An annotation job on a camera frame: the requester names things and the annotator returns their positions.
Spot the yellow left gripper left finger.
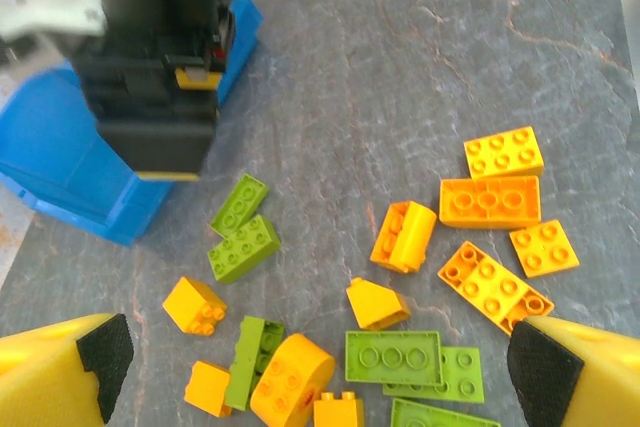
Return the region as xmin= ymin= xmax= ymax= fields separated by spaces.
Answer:
xmin=0 ymin=312 xmax=135 ymax=427

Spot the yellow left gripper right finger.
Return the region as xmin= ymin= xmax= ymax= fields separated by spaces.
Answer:
xmin=506 ymin=315 xmax=640 ymax=427

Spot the yellow sloped four-stud lego brick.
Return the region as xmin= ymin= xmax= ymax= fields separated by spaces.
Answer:
xmin=161 ymin=275 xmax=229 ymax=338

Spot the green lego plate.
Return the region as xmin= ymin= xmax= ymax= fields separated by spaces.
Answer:
xmin=382 ymin=346 xmax=486 ymax=405

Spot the yellow long sloped lego brick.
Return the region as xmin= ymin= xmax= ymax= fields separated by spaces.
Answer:
xmin=436 ymin=239 xmax=556 ymax=338

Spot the yellow small lego brick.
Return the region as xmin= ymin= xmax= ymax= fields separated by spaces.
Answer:
xmin=313 ymin=390 xmax=366 ymax=427
xmin=183 ymin=360 xmax=234 ymax=419

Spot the orange-yellow eight-stud lego brick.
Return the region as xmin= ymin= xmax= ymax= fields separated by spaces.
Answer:
xmin=438 ymin=174 xmax=543 ymax=231

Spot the yellow curved lego brick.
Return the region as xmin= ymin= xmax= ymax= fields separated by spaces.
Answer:
xmin=369 ymin=199 xmax=439 ymax=275

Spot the yellow oval lego brick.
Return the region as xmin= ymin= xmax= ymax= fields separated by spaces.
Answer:
xmin=249 ymin=332 xmax=337 ymax=427

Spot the yellow four-stud lego plate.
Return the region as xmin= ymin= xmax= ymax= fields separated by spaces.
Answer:
xmin=508 ymin=218 xmax=582 ymax=280

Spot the yellow six-stud lego brick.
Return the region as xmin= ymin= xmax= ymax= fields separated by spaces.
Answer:
xmin=462 ymin=125 xmax=546 ymax=181

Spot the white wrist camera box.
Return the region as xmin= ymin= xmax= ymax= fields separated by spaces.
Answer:
xmin=0 ymin=0 xmax=107 ymax=44

